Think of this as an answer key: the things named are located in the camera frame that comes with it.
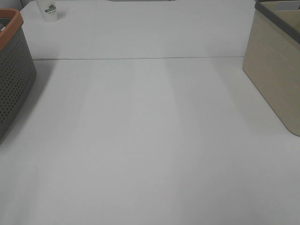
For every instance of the beige storage bin grey rim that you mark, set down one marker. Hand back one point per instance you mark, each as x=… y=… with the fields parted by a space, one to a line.
x=272 y=58

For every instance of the grey perforated basket orange rim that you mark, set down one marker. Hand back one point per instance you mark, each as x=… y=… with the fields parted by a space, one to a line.
x=17 y=70

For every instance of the white paper cup green logo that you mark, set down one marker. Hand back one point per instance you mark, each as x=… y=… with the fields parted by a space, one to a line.
x=48 y=10

